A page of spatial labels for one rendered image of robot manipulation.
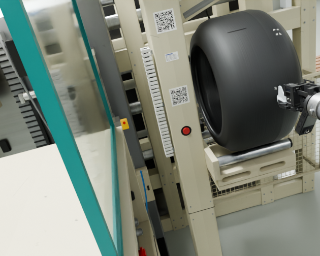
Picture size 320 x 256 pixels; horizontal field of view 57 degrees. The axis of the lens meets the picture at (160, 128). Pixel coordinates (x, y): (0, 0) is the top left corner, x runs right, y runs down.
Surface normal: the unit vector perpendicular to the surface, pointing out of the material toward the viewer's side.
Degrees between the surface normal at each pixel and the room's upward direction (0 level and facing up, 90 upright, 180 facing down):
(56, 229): 0
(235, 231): 0
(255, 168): 90
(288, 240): 0
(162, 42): 90
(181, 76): 90
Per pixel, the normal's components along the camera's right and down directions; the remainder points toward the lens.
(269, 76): 0.08, 0.07
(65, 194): -0.21, -0.88
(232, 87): -0.58, 0.26
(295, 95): 0.14, 0.29
